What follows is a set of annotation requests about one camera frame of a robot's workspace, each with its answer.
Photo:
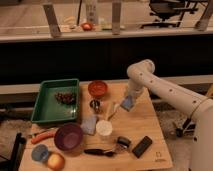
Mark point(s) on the black office chair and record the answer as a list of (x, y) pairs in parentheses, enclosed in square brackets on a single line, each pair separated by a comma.
[(165, 9)]

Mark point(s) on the red object on counter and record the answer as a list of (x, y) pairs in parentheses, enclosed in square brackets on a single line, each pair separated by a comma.
[(87, 26)]

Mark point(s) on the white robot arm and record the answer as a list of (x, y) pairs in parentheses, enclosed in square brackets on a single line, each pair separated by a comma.
[(196, 106)]

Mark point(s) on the black chair at left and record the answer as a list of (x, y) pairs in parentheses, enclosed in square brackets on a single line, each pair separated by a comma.
[(12, 164)]

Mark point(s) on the blue sponge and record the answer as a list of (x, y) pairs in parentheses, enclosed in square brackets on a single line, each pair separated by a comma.
[(128, 103)]

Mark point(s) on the red yellow apple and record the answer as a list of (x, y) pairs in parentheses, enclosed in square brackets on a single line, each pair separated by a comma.
[(55, 161)]

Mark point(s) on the orange carrot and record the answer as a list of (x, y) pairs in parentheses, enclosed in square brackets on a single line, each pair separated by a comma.
[(43, 136)]

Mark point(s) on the blue round lid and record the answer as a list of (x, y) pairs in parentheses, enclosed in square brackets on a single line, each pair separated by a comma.
[(40, 153)]

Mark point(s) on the green plastic tray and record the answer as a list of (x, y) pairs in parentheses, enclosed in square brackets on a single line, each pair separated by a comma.
[(47, 110)]

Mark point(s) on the banana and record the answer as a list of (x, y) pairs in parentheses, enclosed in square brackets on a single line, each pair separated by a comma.
[(111, 110)]

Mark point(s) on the bunch of dark grapes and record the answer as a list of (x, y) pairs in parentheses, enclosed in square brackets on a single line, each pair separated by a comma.
[(65, 98)]

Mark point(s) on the white cup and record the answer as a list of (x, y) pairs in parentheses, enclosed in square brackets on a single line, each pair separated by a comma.
[(104, 128)]

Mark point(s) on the light blue cloth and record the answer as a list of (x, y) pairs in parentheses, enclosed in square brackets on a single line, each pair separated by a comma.
[(89, 125)]

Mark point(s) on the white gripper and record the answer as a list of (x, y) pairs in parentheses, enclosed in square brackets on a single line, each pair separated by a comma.
[(133, 91)]

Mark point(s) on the purple bowl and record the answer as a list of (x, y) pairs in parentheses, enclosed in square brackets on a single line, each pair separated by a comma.
[(68, 137)]

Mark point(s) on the small dark can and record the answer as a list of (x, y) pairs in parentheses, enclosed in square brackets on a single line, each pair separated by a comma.
[(124, 142)]

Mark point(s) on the small metal cup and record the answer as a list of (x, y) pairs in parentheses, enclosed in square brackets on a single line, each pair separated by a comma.
[(95, 105)]

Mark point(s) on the black rectangular box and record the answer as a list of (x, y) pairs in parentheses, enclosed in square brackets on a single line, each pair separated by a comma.
[(142, 146)]

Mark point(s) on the orange bowl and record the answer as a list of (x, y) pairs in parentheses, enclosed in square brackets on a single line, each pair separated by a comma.
[(97, 88)]

